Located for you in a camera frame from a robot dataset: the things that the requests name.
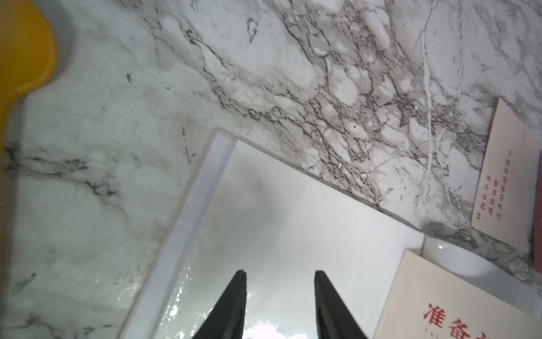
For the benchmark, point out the white photo album book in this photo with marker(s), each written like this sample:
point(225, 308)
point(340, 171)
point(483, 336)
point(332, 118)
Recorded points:
point(246, 210)

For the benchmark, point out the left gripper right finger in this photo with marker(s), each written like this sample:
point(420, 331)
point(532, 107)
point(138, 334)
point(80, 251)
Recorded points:
point(333, 319)

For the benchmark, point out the beige card red text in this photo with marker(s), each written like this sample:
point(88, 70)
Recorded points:
point(427, 301)

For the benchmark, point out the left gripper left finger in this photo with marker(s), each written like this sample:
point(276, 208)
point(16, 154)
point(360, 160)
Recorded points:
point(226, 320)

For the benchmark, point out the dark red card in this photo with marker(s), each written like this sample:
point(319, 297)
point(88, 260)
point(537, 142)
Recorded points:
point(537, 219)

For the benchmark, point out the yellow spoon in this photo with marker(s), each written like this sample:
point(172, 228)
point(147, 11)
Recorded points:
point(28, 53)

